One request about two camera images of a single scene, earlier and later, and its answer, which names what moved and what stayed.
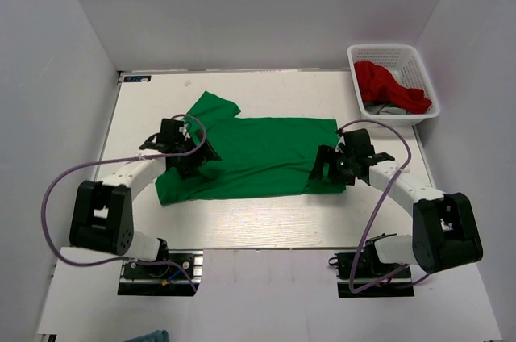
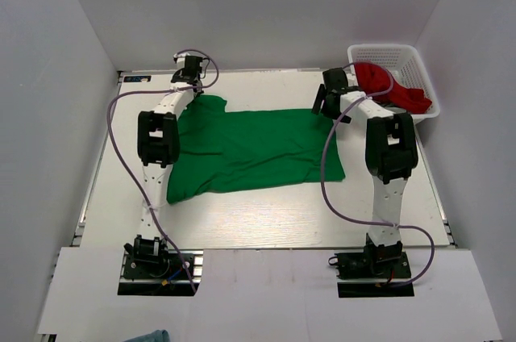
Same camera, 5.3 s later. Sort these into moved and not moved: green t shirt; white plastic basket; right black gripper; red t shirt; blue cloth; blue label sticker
Moved: green t shirt; right black gripper
Not moved: blue cloth; blue label sticker; white plastic basket; red t shirt
